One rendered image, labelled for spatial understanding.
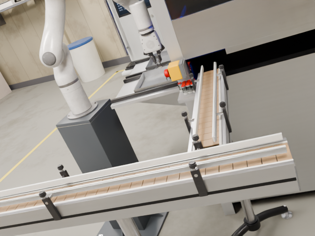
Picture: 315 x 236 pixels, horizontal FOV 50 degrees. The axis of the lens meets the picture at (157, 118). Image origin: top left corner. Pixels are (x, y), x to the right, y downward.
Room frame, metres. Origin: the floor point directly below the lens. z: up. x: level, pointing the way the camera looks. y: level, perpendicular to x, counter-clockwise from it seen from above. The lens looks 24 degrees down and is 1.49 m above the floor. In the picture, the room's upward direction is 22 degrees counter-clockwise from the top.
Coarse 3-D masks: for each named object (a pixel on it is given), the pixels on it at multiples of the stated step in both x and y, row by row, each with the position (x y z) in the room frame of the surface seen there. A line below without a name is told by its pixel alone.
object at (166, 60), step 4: (164, 52) 2.25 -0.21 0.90; (156, 56) 2.27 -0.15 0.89; (164, 56) 2.24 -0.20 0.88; (168, 56) 2.20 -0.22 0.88; (152, 60) 2.23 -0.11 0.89; (164, 60) 2.14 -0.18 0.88; (168, 60) 2.11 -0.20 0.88; (148, 64) 2.11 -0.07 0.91; (152, 64) 2.17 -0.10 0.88; (164, 64) 2.00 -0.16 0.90; (148, 68) 2.03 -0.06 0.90
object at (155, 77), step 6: (144, 72) 1.95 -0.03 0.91; (150, 72) 1.94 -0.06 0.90; (156, 72) 1.93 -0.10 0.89; (162, 72) 1.92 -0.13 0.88; (144, 78) 1.94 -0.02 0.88; (150, 78) 1.90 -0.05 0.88; (156, 78) 1.86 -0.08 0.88; (162, 78) 1.82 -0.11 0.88; (138, 84) 1.81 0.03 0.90; (144, 84) 1.84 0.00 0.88; (150, 84) 1.80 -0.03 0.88; (156, 84) 1.67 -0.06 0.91; (162, 84) 1.66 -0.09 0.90; (138, 90) 1.71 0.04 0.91
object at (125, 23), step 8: (112, 0) 2.72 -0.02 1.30; (144, 0) 2.61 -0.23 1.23; (112, 8) 2.73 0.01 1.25; (120, 8) 2.70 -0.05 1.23; (120, 16) 2.71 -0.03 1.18; (128, 16) 2.69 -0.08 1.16; (152, 16) 2.60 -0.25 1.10; (120, 24) 2.73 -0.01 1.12; (128, 24) 2.70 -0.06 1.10; (120, 32) 2.74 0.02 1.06; (128, 32) 2.71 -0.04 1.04; (136, 32) 2.68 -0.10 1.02; (160, 32) 2.60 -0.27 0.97; (128, 40) 2.72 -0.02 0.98; (136, 40) 2.69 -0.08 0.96; (128, 48) 2.73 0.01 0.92; (136, 48) 2.70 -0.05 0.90; (136, 56) 2.72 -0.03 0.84; (144, 56) 2.69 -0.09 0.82
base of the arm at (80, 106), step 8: (64, 88) 1.81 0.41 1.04; (72, 88) 1.81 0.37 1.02; (80, 88) 1.83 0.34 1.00; (64, 96) 1.83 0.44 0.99; (72, 96) 1.81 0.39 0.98; (80, 96) 1.82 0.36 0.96; (72, 104) 1.81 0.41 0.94; (80, 104) 1.81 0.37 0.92; (88, 104) 1.84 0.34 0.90; (96, 104) 1.86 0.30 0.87; (72, 112) 1.84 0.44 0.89; (80, 112) 1.81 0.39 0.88; (88, 112) 1.78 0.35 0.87
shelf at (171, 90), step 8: (136, 64) 2.33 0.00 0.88; (144, 64) 2.25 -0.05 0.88; (136, 72) 2.14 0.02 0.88; (136, 80) 1.98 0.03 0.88; (128, 88) 1.88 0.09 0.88; (168, 88) 1.63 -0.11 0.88; (176, 88) 1.59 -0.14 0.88; (120, 96) 1.80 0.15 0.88; (144, 96) 1.66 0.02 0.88; (152, 96) 1.64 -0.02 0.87; (112, 104) 1.73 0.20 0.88; (120, 104) 1.69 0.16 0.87; (128, 104) 1.68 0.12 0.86
